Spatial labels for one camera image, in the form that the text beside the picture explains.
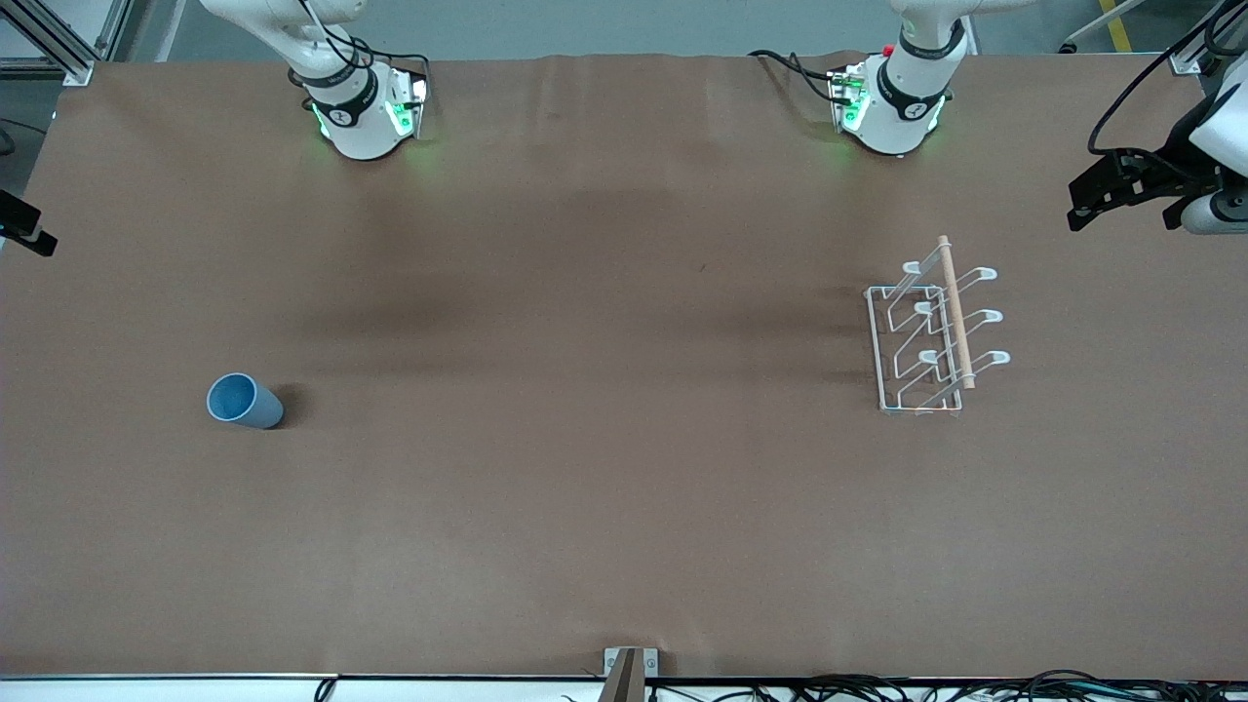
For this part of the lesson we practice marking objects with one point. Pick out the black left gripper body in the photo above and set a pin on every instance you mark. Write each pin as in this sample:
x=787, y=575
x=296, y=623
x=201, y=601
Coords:
x=1156, y=176

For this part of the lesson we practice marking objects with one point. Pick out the light blue plastic cup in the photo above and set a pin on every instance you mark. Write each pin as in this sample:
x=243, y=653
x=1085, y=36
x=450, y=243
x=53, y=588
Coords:
x=244, y=402

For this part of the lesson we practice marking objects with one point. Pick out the brown table cover mat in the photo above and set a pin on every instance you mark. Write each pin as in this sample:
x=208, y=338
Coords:
x=585, y=487

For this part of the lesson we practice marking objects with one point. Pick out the aluminium frame profile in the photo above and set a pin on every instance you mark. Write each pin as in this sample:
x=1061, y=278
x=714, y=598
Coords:
x=1185, y=61
x=78, y=73

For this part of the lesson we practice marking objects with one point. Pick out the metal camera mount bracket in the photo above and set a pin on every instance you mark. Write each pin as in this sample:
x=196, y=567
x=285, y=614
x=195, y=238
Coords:
x=624, y=678

